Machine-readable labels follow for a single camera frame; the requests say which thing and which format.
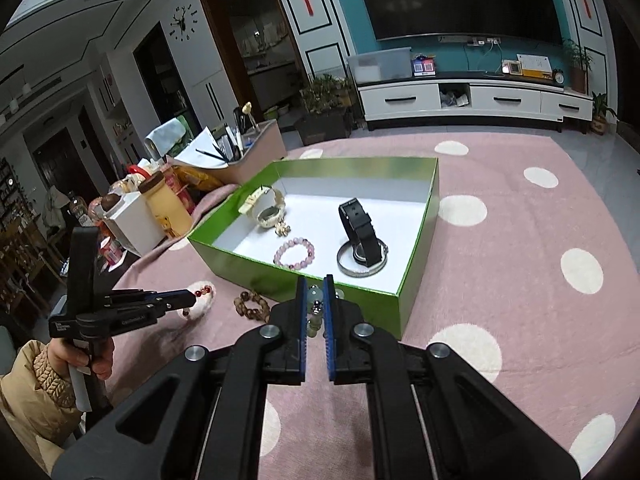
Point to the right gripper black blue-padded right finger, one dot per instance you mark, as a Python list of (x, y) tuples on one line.
[(433, 415)]

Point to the jaws of the black left gripper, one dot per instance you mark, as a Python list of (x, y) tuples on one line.
[(162, 302)]

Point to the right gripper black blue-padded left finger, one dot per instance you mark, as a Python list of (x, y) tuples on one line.
[(198, 417)]

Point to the cream white wristwatch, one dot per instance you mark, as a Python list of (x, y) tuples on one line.
[(266, 206)]

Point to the silver metal bangle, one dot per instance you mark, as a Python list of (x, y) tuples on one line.
[(360, 259)]

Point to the beige jacket sleeve forearm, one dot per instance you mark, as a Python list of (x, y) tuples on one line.
[(38, 401)]

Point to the person's left hand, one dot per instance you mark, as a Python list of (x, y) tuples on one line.
[(85, 357)]

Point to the white square box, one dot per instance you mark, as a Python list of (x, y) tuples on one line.
[(133, 224)]

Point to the yellow brown-lidded jar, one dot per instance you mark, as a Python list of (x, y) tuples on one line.
[(166, 206)]

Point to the pink polka-dot bedspread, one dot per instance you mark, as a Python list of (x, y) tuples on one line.
[(528, 278)]

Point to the pink open storage box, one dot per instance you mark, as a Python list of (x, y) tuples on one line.
[(268, 147)]

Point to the green white-lined cardboard box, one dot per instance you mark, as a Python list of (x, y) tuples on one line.
[(401, 196)]

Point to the black wristwatch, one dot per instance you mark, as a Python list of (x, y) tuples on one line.
[(357, 225)]

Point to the potted green plant planter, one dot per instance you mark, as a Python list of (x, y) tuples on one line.
[(329, 110)]

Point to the white TV cabinet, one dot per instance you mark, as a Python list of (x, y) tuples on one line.
[(472, 98)]

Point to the clear plastic storage bin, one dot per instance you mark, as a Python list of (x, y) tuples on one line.
[(381, 66)]

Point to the potted plant by cabinet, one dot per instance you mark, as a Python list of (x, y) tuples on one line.
[(600, 112)]

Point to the blue QR code stand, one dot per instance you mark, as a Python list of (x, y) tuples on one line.
[(424, 66)]

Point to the small round desk clock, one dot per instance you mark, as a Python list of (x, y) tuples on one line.
[(558, 77)]

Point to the yellow white box on cabinet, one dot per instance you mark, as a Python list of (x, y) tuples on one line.
[(535, 66)]

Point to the potted plant on cabinet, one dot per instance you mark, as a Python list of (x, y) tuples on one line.
[(578, 61)]

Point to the black antler wall clock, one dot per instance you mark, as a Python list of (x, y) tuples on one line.
[(182, 23)]

